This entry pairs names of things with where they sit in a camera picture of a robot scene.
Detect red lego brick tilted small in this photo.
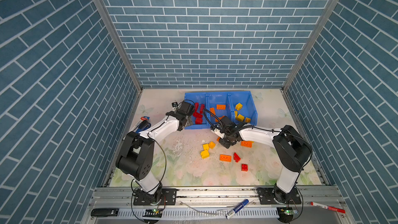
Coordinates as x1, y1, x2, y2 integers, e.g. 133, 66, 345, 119
233, 153, 241, 163

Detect orange lego brick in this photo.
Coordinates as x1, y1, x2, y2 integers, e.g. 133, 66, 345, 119
210, 107, 216, 115
216, 104, 227, 111
240, 141, 253, 148

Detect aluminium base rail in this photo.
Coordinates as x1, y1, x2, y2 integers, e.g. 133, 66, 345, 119
83, 185, 354, 224

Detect red white marker pen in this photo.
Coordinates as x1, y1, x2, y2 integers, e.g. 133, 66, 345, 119
311, 202, 346, 214

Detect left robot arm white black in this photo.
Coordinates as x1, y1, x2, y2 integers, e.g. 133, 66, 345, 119
116, 100, 195, 205

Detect orange lego brick extra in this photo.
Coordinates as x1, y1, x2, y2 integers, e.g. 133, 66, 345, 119
219, 154, 232, 162

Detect blue white marker pen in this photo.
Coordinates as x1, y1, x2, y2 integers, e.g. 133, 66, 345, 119
226, 199, 249, 219

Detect red lego brick small lone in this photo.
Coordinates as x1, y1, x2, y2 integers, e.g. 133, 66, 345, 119
241, 164, 248, 172

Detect blue stapler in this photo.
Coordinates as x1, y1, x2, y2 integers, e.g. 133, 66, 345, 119
131, 116, 151, 133

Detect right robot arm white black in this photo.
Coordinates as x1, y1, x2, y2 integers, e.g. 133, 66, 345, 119
203, 109, 313, 204

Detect red lego brick large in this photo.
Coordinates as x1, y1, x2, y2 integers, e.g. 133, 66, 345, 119
199, 104, 205, 115

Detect black flat device on rail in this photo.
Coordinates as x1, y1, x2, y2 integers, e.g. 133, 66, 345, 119
90, 208, 119, 217

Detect blue three-compartment bin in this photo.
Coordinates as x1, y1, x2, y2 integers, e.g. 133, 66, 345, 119
184, 91, 258, 125

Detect orange lego brick bottom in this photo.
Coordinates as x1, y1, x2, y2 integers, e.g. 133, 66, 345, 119
210, 107, 216, 115

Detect red lego brick bottom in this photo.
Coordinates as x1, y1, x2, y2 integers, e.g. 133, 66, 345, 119
193, 112, 203, 119

